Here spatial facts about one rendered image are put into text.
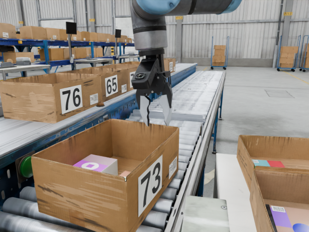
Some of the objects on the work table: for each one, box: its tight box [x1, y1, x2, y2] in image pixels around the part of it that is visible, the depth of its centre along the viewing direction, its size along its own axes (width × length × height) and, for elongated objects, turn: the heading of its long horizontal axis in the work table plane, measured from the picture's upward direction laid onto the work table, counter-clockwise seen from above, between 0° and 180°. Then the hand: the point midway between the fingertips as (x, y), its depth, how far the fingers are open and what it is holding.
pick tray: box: [236, 135, 309, 192], centre depth 87 cm, size 28×38×10 cm
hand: (156, 122), depth 71 cm, fingers open, 5 cm apart
